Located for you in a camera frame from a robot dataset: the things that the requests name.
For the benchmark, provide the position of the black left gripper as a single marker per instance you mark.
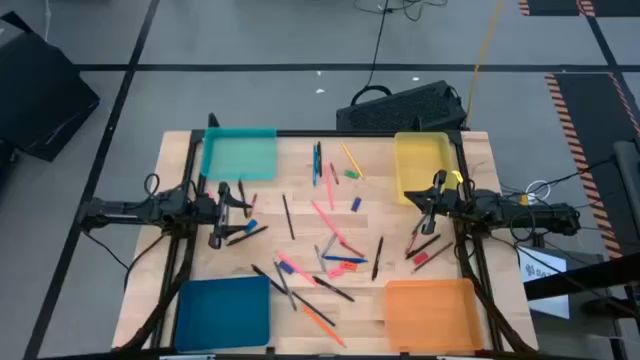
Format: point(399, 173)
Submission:
point(219, 215)

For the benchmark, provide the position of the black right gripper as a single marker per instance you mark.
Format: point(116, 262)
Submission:
point(445, 202)

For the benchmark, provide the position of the dark green crayon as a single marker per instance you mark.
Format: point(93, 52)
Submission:
point(416, 227)

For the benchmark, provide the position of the light blue eraser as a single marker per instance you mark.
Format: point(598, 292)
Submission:
point(251, 226)

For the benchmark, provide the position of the black pen silver rings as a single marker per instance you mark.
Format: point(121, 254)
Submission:
point(247, 235)

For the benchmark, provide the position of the brown pencil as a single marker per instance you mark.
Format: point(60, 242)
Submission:
point(432, 257)

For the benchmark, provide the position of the black pencil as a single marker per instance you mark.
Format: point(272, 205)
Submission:
point(269, 279)
point(288, 216)

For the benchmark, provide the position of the dark blue eraser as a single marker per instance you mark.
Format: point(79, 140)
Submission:
point(285, 267)
point(356, 204)

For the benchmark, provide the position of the yellow pencil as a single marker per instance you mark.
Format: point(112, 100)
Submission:
point(352, 161)

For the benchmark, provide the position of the orange eraser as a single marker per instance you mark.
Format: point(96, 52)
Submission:
point(349, 266)

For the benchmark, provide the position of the grey pen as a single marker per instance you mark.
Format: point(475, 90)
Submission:
point(329, 244)
point(320, 258)

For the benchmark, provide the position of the blue pencil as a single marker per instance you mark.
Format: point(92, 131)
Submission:
point(315, 165)

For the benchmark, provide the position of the blue plastic bin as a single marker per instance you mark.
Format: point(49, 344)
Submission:
point(222, 315)

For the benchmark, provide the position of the pink eraser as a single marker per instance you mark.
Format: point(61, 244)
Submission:
point(336, 272)

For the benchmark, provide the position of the black pen white print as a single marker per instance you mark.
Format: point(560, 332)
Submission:
point(333, 288)

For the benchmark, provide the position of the orange pencil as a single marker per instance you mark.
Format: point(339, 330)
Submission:
point(324, 326)

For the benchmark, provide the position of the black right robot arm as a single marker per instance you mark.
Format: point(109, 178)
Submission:
point(545, 217)

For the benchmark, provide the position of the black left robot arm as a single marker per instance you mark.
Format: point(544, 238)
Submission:
point(125, 210)

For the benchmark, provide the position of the red eraser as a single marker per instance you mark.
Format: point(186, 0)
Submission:
point(420, 258)

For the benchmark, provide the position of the yellow translucent plastic bin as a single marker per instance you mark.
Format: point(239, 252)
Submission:
point(420, 160)

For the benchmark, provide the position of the teal translucent plastic bin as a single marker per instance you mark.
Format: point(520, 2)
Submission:
point(240, 155)

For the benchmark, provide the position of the green eraser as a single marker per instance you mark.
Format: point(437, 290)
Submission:
point(351, 174)

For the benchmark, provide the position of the yellow connector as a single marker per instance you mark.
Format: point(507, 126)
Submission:
point(524, 200)

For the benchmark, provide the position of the black perforated computer case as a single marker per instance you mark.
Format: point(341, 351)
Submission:
point(400, 110)

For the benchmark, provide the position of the orange translucent plastic bin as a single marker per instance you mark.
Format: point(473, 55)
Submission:
point(430, 317)

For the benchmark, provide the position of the white logo sign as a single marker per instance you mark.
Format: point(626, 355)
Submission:
point(537, 267)

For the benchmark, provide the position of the black crossbar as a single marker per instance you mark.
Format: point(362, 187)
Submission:
point(580, 277)

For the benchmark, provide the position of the black hazard striped floor mat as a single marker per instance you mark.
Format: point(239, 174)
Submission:
point(595, 150)
point(555, 6)

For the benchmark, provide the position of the large black case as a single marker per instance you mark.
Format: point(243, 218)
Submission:
point(40, 95)

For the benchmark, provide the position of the grey post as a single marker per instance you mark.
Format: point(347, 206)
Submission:
point(629, 180)

